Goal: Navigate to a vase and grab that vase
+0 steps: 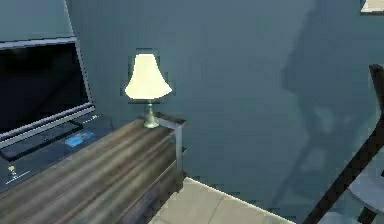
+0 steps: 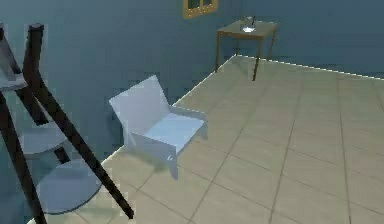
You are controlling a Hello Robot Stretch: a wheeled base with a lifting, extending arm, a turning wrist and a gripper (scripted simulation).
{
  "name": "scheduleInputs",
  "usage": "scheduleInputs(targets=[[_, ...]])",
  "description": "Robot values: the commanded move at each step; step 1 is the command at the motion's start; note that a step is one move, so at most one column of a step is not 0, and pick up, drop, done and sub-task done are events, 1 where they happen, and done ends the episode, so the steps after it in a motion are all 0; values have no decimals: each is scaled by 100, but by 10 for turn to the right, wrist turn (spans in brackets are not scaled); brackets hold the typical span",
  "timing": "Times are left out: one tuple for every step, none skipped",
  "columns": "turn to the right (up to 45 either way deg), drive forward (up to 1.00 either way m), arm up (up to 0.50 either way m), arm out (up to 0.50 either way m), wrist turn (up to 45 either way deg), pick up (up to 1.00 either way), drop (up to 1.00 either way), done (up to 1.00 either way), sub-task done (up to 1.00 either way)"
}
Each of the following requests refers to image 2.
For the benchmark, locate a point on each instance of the dark slim vase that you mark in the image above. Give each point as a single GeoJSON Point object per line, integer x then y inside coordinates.
{"type": "Point", "coordinates": [253, 20]}

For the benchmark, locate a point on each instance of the pale blue armchair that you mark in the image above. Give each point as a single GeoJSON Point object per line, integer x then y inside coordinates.
{"type": "Point", "coordinates": [156, 126]}

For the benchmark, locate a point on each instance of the white bowl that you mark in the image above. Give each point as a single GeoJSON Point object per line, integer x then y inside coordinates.
{"type": "Point", "coordinates": [248, 29]}

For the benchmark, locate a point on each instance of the brown wooden side table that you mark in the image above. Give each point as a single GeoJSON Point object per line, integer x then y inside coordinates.
{"type": "Point", "coordinates": [253, 31]}

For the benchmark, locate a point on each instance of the yellow framed window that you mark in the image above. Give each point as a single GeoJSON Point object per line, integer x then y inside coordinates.
{"type": "Point", "coordinates": [199, 6]}

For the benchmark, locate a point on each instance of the black shelf with round trays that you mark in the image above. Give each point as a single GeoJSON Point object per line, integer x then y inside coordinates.
{"type": "Point", "coordinates": [40, 100]}

